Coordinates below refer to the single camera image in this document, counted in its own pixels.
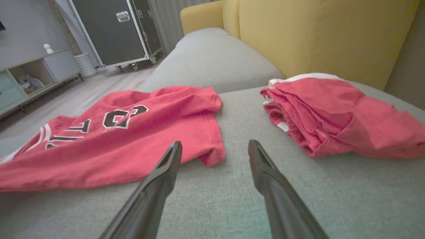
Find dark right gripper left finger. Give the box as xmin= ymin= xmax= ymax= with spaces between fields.
xmin=99 ymin=141 xmax=183 ymax=239

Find black flight case on wheels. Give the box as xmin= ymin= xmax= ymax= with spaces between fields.
xmin=67 ymin=0 xmax=163 ymax=72

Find red basketball jersey striped trim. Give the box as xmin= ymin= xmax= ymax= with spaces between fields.
xmin=0 ymin=85 xmax=226 ymax=193

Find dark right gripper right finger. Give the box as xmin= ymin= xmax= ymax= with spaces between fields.
xmin=248 ymin=139 xmax=330 ymax=239

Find white cabinet door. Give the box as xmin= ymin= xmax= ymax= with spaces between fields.
xmin=43 ymin=50 xmax=81 ymax=82

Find yellow sofa backrest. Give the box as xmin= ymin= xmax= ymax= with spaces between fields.
xmin=180 ymin=0 xmax=421 ymax=91

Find grey curtain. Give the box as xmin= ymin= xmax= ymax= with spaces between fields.
xmin=154 ymin=0 xmax=213 ymax=54

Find red shorts with white hem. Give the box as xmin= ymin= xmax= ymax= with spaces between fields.
xmin=260 ymin=73 xmax=425 ymax=159

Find grey sofa seat cushion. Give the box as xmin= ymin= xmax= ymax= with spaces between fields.
xmin=0 ymin=81 xmax=425 ymax=239
xmin=137 ymin=27 xmax=285 ymax=94

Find beige TV cabinet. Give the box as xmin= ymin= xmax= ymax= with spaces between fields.
xmin=0 ymin=49 xmax=84 ymax=117

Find grey-brown sofa back cushion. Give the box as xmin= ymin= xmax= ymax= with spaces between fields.
xmin=384 ymin=0 xmax=425 ymax=111

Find white ribbed cylinder bin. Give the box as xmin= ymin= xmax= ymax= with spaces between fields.
xmin=73 ymin=52 xmax=98 ymax=78

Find grey plush toy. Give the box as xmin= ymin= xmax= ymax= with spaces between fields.
xmin=17 ymin=73 xmax=45 ymax=94

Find mint green cabinet drawer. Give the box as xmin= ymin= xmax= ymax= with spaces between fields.
xmin=0 ymin=85 xmax=29 ymax=112
xmin=0 ymin=71 xmax=14 ymax=91

